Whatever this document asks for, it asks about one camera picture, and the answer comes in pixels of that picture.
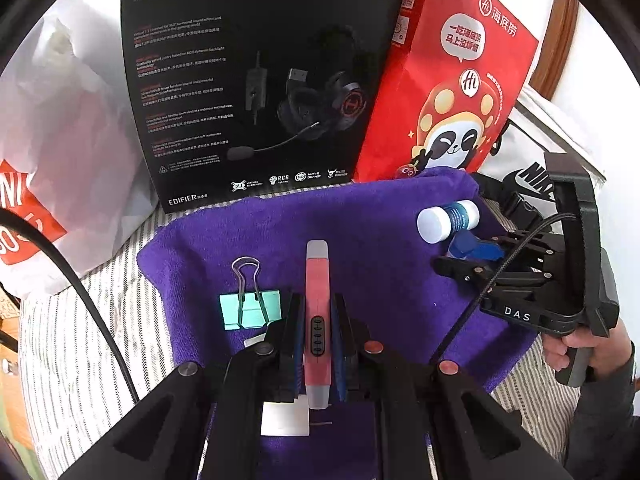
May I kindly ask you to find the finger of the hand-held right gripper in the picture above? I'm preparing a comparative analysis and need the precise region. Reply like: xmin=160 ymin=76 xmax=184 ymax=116
xmin=491 ymin=229 xmax=552 ymax=259
xmin=432 ymin=255 xmax=546 ymax=289

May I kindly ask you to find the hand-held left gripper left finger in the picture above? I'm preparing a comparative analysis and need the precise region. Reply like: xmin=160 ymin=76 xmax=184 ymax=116
xmin=60 ymin=292 xmax=307 ymax=480

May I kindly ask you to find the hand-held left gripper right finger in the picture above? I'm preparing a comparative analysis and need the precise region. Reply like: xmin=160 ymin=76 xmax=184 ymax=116
xmin=332 ymin=292 xmax=576 ymax=480

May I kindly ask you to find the pink and grey pen device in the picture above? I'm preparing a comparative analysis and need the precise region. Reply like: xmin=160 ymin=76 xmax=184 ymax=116
xmin=305 ymin=240 xmax=332 ymax=408

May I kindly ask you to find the white charger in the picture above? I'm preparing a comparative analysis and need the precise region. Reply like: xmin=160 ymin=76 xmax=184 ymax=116
xmin=245 ymin=338 xmax=312 ymax=437

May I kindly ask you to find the person's right forearm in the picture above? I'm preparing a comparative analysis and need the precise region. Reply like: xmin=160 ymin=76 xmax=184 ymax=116
xmin=565 ymin=360 xmax=640 ymax=480

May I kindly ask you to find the person's right hand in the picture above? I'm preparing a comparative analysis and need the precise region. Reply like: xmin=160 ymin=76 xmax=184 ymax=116
xmin=542 ymin=317 xmax=633 ymax=386

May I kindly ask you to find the green binder clip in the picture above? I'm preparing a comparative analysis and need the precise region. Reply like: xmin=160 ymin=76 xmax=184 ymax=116
xmin=219 ymin=256 xmax=283 ymax=332

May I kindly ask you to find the white and blue bottle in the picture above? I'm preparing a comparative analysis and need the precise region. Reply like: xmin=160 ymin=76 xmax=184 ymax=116
xmin=416 ymin=199 xmax=482 ymax=243

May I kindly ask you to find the purple towel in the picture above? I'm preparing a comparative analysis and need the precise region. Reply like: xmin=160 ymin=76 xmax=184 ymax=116
xmin=136 ymin=166 xmax=540 ymax=480

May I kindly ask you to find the white waist bag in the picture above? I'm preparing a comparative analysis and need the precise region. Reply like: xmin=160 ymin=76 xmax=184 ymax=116
xmin=470 ymin=85 xmax=608 ymax=231

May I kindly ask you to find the red panda paper bag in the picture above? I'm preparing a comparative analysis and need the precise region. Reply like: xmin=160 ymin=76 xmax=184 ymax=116
xmin=352 ymin=0 xmax=541 ymax=183

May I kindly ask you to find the wooden headboard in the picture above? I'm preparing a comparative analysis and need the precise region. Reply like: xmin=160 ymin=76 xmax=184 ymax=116
xmin=542 ymin=0 xmax=581 ymax=103

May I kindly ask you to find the black headset box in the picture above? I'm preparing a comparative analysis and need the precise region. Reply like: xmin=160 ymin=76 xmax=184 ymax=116
xmin=120 ymin=0 xmax=408 ymax=213

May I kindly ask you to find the white plastic shopping bag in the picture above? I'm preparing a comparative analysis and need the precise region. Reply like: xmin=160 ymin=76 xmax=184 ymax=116
xmin=0 ymin=0 xmax=171 ymax=301

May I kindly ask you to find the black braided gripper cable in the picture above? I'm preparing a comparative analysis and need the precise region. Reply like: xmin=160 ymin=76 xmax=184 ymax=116
xmin=427 ymin=212 xmax=583 ymax=368

